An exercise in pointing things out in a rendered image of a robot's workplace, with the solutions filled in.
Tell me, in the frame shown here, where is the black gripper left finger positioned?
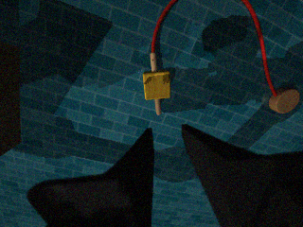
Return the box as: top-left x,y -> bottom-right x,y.
27,128 -> 154,227

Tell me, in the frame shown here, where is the round wooden button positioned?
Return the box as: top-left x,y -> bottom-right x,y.
269,87 -> 300,114

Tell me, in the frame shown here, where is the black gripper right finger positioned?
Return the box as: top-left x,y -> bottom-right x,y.
182,124 -> 303,227

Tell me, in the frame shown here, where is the red string with tan wooden stick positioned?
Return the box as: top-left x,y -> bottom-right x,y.
150,0 -> 277,115

